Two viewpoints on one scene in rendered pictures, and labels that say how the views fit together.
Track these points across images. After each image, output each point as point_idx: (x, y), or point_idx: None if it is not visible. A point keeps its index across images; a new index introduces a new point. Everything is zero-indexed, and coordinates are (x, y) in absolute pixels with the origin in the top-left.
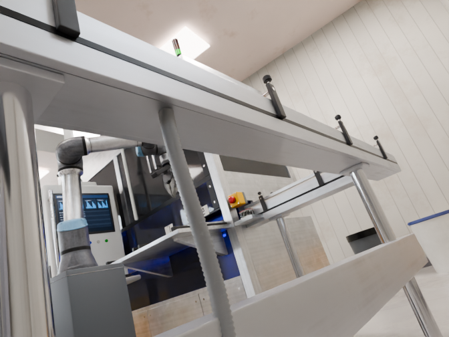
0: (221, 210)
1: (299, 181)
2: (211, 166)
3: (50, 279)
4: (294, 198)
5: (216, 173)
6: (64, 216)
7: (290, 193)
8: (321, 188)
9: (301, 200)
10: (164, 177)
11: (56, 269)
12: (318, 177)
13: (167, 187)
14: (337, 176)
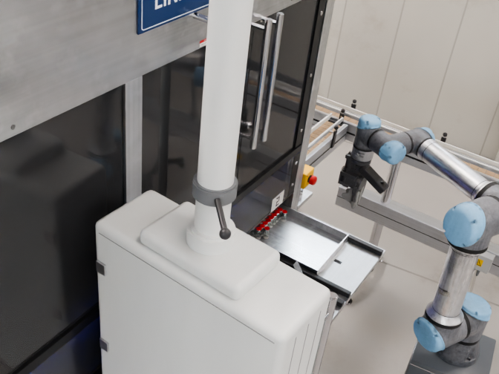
0: (294, 194)
1: (318, 140)
2: (307, 133)
3: (491, 361)
4: (315, 161)
5: (308, 143)
6: (462, 306)
7: (314, 156)
8: (329, 150)
9: (317, 163)
10: (361, 182)
11: None
12: (334, 139)
13: (356, 197)
14: (339, 137)
